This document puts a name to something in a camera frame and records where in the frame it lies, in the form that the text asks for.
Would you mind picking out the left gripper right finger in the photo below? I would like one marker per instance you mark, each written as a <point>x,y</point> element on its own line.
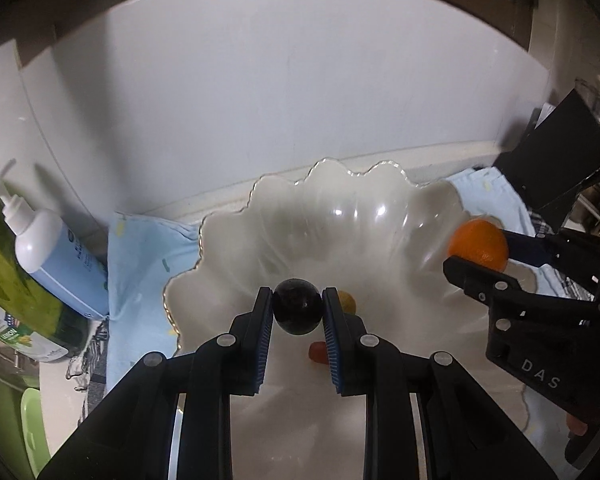
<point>423,415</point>

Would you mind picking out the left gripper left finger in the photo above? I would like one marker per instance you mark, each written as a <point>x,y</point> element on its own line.
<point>161,402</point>

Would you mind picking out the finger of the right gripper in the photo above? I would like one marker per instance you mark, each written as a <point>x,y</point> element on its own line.
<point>535,251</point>
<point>495,290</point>

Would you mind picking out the orange tangerine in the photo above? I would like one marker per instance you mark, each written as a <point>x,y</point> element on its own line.
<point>481,242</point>

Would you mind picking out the small olive green fruit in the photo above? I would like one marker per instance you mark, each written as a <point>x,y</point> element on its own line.
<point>347,302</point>

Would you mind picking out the red cherry tomato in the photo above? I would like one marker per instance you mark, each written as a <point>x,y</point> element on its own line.
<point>318,352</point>

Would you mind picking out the dark plum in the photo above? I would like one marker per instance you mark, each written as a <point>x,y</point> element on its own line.
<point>297,306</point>

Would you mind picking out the person's hand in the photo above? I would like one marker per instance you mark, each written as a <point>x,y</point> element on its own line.
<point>576,426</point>

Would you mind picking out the checkered plaid cloth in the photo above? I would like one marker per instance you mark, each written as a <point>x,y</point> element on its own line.
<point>578,253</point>

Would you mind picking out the black knife block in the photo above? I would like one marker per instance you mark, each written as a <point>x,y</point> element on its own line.
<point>554,157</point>

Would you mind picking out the green plastic basin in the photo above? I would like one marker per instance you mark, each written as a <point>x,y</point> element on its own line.
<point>23,446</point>

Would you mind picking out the white scalloped ceramic bowl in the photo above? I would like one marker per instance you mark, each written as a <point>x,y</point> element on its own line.
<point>376,236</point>

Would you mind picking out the green dish soap bottle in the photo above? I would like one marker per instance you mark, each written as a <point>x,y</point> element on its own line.
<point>32,321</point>

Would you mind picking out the blue pump soap bottle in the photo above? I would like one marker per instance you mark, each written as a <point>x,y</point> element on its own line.
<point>49,251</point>

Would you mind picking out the light blue patterned cloth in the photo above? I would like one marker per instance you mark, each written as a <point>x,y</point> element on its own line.
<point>145,253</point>

